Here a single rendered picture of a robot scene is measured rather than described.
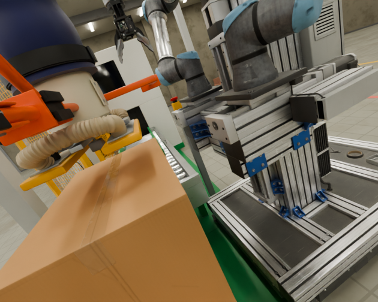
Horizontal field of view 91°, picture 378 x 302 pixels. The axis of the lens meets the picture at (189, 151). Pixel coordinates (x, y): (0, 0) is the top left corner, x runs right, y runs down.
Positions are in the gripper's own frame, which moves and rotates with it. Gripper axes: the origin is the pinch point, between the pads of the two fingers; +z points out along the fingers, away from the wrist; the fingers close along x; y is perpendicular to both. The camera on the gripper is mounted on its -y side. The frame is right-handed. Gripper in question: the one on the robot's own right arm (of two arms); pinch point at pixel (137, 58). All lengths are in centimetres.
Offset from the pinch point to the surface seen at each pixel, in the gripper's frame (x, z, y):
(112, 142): -18, 22, 46
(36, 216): -125, 71, -71
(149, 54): 171, -174, -1066
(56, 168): -32, 22, 47
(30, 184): -38, 23, 47
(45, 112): -22, 12, 59
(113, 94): -14.5, 11.6, 27.1
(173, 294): -20, 57, 61
